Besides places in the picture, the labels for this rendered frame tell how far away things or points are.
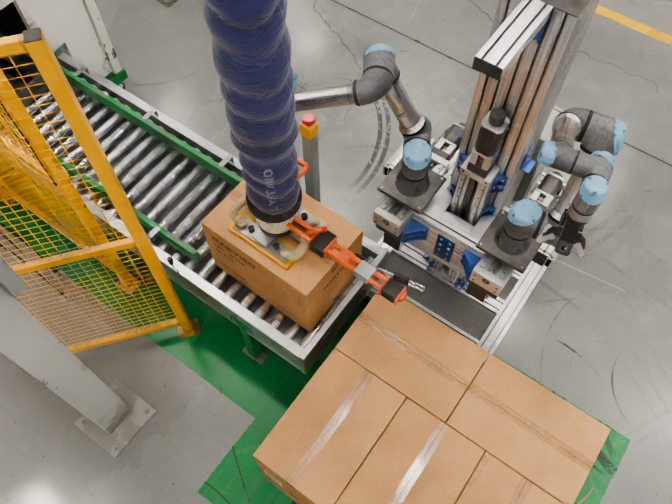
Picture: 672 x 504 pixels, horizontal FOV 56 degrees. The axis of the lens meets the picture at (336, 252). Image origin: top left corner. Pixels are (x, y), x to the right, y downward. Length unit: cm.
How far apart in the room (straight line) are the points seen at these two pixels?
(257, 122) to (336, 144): 222
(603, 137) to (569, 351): 166
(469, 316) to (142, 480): 187
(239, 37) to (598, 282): 279
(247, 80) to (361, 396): 155
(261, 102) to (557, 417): 188
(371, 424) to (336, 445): 18
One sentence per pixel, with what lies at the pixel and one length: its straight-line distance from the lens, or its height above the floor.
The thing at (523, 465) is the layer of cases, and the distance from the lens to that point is 293.
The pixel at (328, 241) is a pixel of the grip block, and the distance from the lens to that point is 256.
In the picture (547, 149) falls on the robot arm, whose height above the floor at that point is 180.
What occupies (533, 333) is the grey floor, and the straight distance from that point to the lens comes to 374.
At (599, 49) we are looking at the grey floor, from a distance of 522.
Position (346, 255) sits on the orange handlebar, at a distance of 253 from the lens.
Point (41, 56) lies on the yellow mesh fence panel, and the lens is 201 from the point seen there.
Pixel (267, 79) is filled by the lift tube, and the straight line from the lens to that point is 193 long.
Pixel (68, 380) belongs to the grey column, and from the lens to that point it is 292.
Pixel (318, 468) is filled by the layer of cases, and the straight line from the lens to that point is 282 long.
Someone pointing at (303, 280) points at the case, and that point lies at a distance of 265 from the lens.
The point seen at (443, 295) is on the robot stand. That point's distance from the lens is 348.
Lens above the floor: 331
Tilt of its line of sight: 61 degrees down
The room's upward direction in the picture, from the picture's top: straight up
